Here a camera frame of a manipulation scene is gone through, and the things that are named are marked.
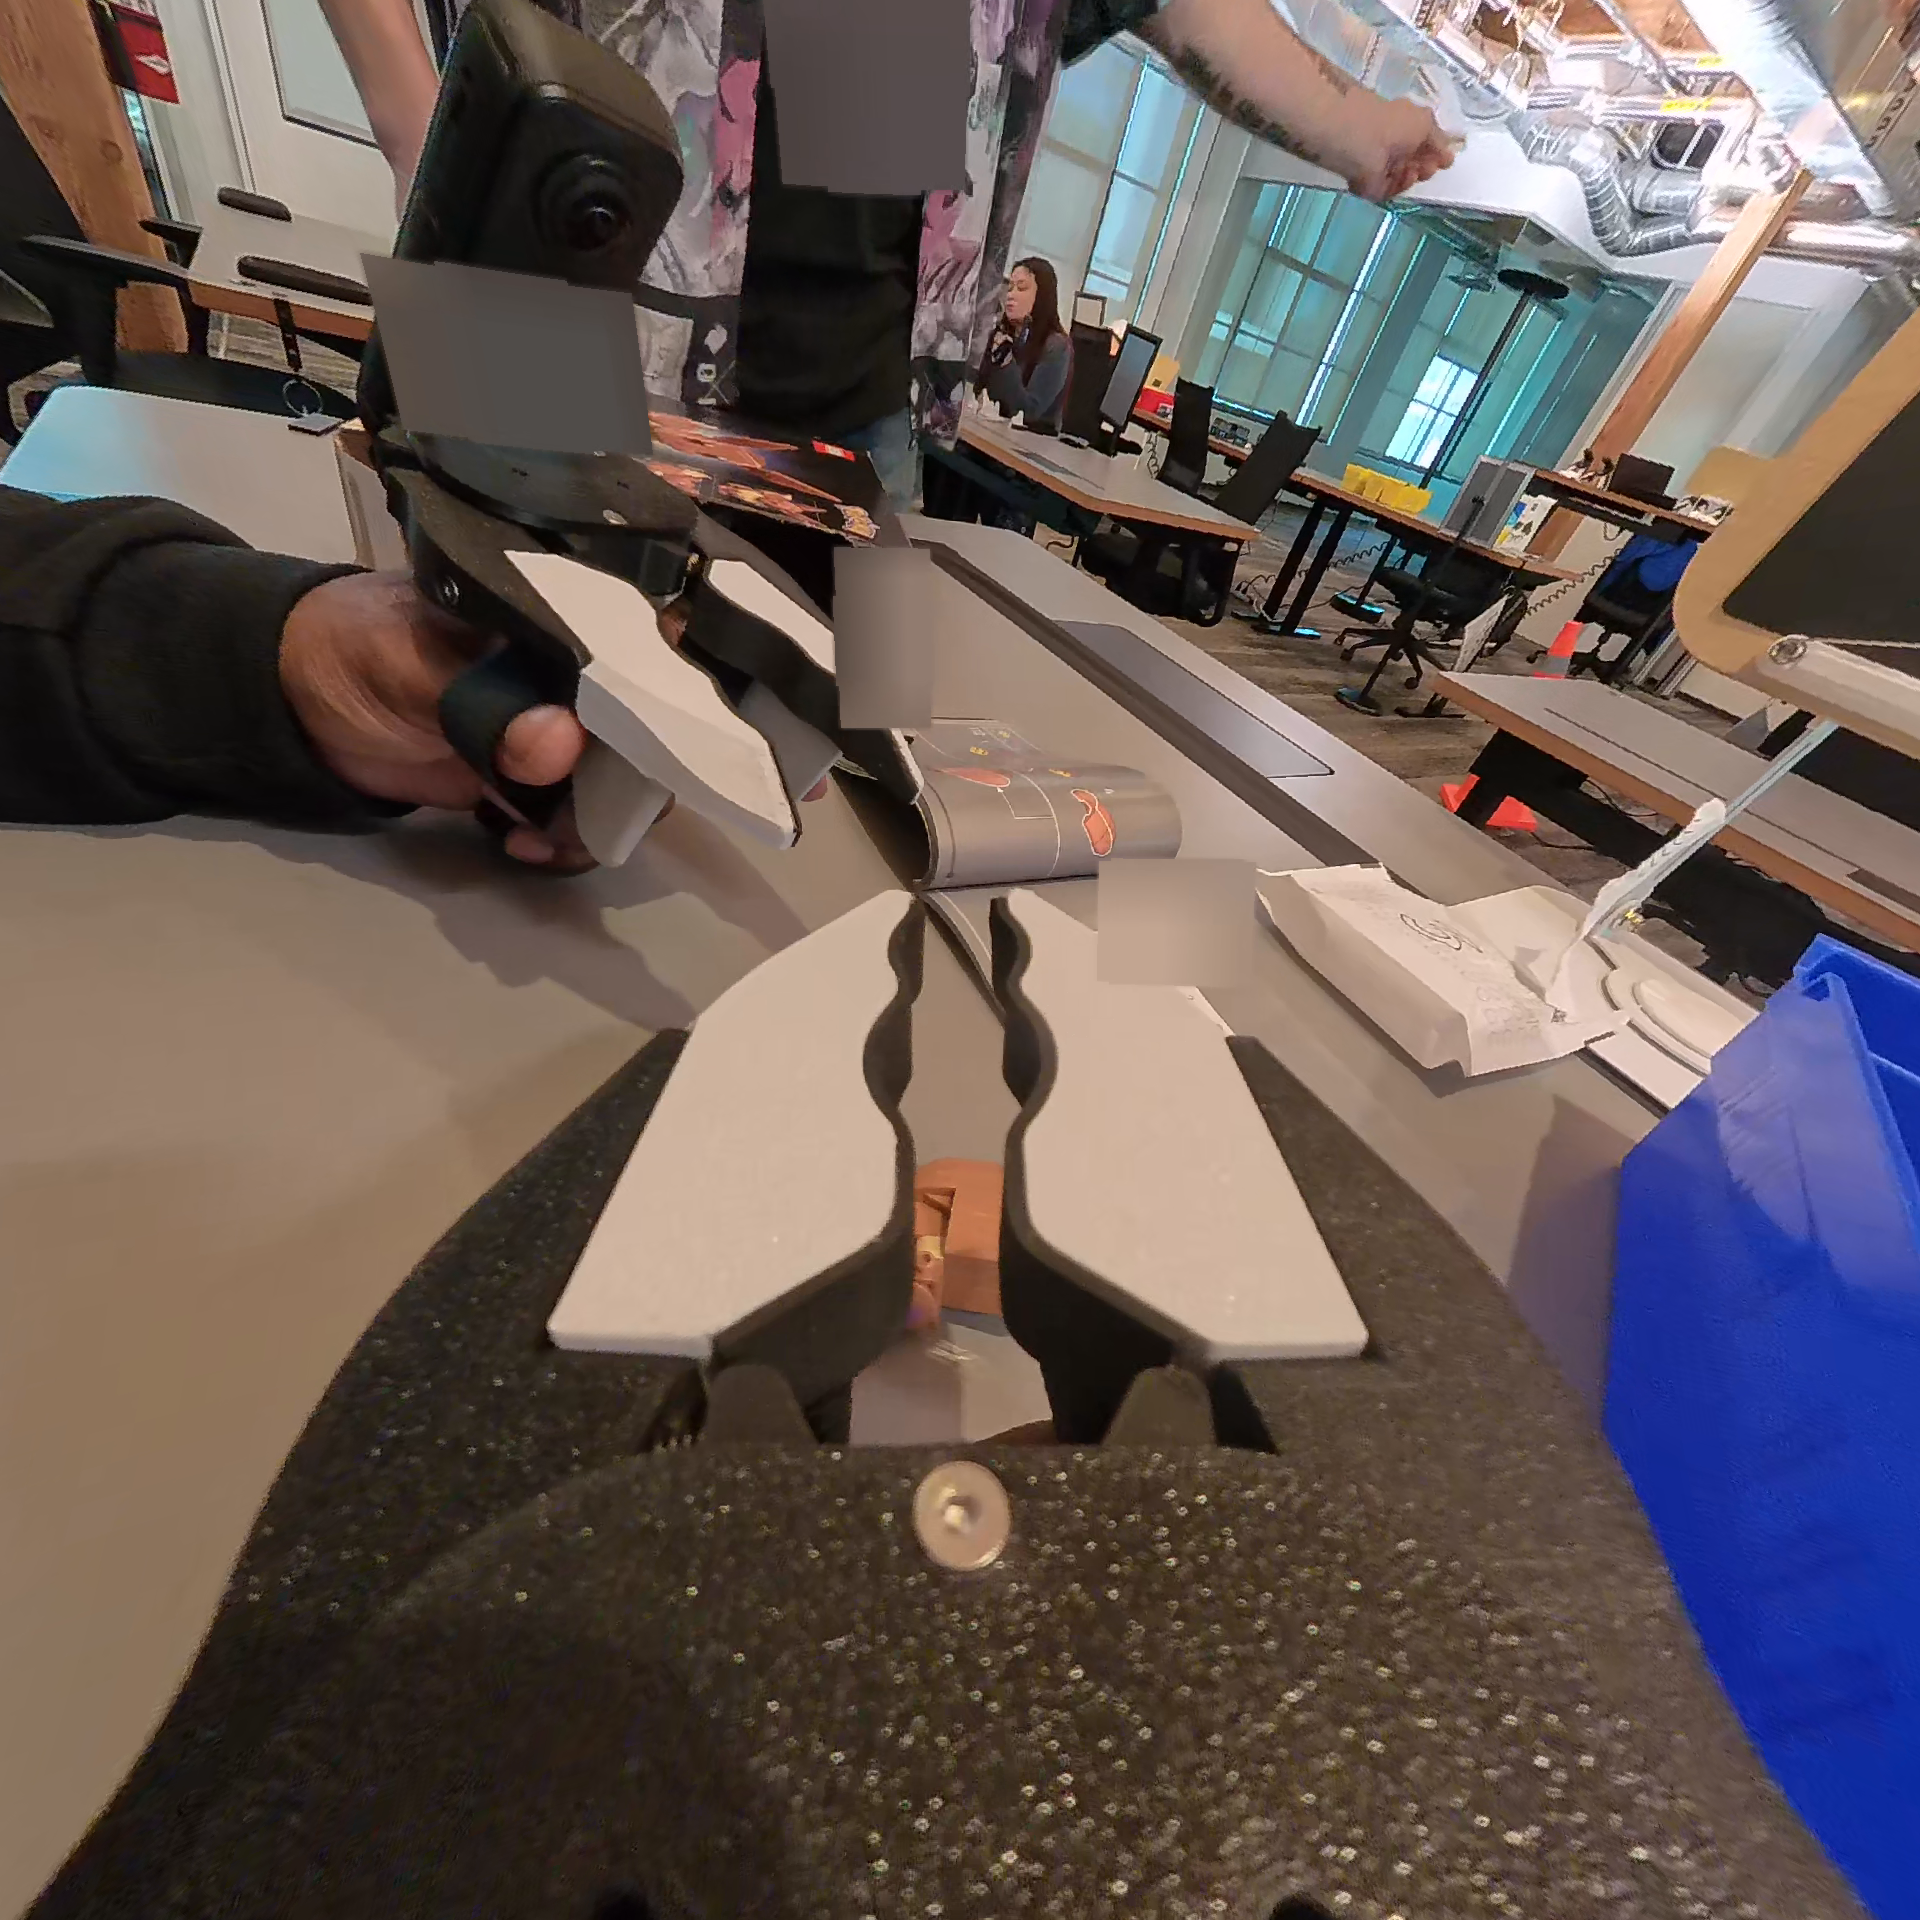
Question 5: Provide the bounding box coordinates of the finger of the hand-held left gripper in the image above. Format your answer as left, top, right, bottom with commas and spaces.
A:
696, 559, 849, 806
504, 551, 801, 855

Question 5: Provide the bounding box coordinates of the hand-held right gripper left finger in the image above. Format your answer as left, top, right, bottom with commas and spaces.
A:
550, 893, 925, 1363

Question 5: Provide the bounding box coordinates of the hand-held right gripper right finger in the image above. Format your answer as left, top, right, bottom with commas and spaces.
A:
995, 888, 1375, 1364

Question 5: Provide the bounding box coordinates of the small brown brick piece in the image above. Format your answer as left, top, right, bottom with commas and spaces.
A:
910, 1157, 1010, 1328

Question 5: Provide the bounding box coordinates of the large blue storage bin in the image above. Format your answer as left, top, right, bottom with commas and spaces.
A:
1606, 936, 1920, 1920

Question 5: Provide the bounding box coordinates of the grey desk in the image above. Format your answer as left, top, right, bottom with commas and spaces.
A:
0, 384, 1682, 1920

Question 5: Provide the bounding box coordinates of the person's left hand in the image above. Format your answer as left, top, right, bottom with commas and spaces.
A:
280, 571, 603, 872

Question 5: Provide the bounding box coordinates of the cardboard box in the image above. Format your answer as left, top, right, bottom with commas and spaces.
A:
640, 407, 903, 603

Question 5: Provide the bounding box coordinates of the grey instruction booklet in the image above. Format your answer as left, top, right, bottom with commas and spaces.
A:
835, 709, 1191, 897

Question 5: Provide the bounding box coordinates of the long wooden table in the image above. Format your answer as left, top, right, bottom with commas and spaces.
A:
936, 415, 1263, 619

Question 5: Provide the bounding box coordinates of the light grey table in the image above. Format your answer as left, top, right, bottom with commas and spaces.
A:
900, 517, 1682, 992

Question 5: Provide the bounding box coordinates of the wood-framed black panel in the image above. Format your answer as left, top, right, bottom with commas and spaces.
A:
1672, 301, 1920, 759

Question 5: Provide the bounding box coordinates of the wooden beam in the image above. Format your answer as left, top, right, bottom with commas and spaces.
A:
1525, 175, 1818, 573

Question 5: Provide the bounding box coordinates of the silver ventilation duct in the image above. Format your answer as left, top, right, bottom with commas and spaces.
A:
1411, 0, 1920, 273

